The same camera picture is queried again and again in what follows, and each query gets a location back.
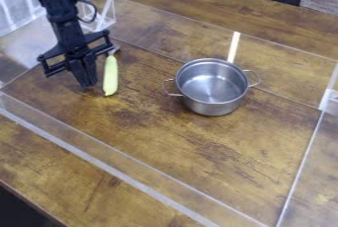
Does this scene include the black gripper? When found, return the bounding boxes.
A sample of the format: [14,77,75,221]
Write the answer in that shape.
[38,30,115,87]

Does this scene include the green handled metal spoon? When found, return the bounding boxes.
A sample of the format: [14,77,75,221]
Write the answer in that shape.
[103,48,119,96]

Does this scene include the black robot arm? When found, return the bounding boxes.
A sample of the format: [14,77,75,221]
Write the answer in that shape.
[38,0,115,87]

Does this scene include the small steel pot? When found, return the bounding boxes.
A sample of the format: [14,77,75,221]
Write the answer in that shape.
[165,58,262,116]

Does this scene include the clear acrylic front barrier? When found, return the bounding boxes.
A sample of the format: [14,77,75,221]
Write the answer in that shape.
[0,91,269,227]

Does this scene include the clear acrylic barrier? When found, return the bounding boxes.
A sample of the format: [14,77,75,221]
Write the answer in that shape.
[0,91,269,227]
[277,64,338,227]

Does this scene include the clear acrylic right barrier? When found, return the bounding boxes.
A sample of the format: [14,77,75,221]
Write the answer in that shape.
[277,64,338,227]

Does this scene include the clear acrylic triangle bracket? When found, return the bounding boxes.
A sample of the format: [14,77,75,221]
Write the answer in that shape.
[76,0,116,33]

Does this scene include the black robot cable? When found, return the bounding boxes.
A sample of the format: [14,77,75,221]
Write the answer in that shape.
[75,0,99,25]

